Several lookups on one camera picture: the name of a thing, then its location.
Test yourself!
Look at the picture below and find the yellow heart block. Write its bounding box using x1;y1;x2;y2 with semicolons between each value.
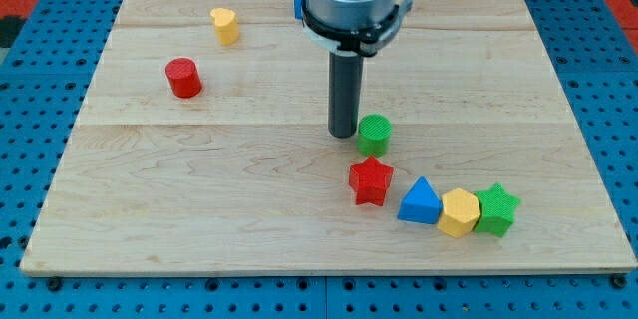
210;8;240;46

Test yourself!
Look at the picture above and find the yellow hexagon block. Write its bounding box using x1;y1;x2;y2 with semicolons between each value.
436;188;481;238

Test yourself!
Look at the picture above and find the blue triangle block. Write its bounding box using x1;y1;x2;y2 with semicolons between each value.
398;176;443;224

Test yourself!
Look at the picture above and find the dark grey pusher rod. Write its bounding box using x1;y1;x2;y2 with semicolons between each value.
328;54;364;138

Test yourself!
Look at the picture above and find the green cylinder block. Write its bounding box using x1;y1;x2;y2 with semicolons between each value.
357;114;393;157

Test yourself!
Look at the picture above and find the green star block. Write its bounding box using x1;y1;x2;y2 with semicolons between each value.
474;182;521;238

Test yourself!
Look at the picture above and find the red cylinder block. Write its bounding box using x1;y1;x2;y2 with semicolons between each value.
164;58;202;98

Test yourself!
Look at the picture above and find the red star block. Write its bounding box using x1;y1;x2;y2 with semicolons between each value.
349;156;394;206

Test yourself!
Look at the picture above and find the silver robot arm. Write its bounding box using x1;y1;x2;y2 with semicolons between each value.
294;0;413;138

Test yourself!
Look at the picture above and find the wooden board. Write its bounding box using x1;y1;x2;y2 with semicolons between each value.
20;0;637;277

